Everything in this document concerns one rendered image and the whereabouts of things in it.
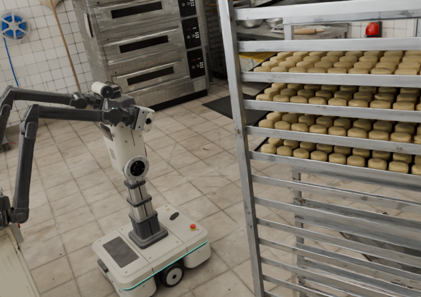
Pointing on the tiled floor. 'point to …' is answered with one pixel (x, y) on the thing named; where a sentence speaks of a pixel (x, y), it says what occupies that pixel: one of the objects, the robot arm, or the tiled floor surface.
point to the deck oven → (143, 39)
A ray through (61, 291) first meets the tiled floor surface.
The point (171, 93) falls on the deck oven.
